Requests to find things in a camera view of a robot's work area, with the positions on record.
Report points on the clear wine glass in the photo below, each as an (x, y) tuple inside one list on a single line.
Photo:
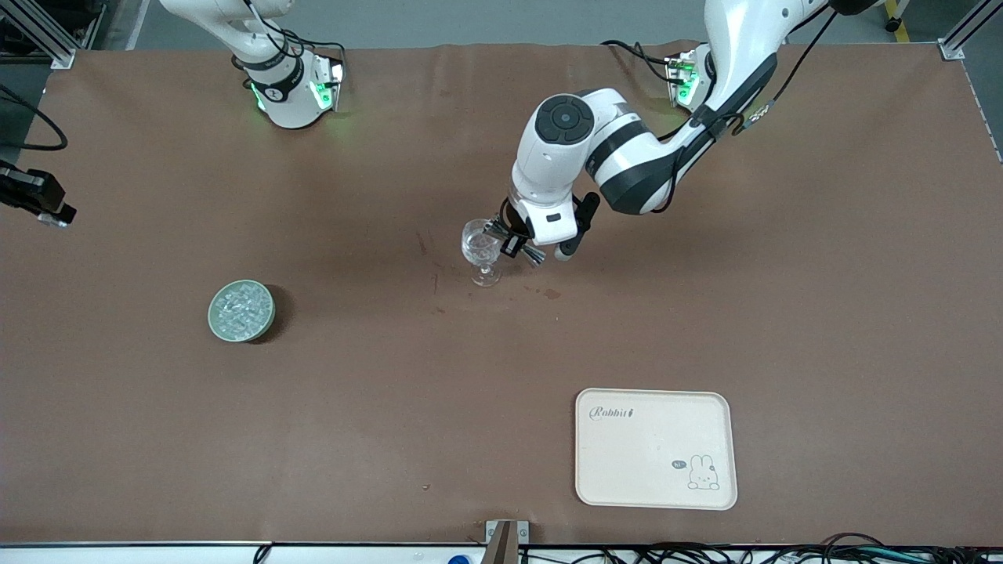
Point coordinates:
[(474, 251)]

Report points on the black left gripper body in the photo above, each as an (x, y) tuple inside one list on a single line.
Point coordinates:
[(510, 218)]

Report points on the metal bracket plate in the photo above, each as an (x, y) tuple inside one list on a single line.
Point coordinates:
[(523, 533)]

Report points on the cream rabbit print tray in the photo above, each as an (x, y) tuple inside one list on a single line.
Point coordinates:
[(627, 470)]

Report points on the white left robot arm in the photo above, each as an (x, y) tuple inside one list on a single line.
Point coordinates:
[(564, 157)]

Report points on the aluminium frame with struts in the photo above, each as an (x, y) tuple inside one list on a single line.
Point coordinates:
[(55, 48)]

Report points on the green round bowl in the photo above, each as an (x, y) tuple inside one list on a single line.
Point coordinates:
[(211, 313)]

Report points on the brown table mat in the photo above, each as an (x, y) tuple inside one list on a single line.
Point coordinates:
[(392, 407)]

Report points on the steel jigger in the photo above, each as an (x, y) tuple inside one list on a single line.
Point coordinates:
[(535, 256)]

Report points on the clear ice cubes pile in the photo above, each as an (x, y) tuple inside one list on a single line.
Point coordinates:
[(239, 309)]

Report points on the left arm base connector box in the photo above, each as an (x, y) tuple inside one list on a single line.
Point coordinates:
[(675, 74)]

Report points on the aluminium corner profile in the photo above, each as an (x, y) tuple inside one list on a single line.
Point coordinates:
[(960, 35)]

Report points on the grey camera post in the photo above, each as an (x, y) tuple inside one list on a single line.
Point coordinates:
[(501, 548)]

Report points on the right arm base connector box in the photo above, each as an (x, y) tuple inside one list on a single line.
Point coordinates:
[(333, 78)]

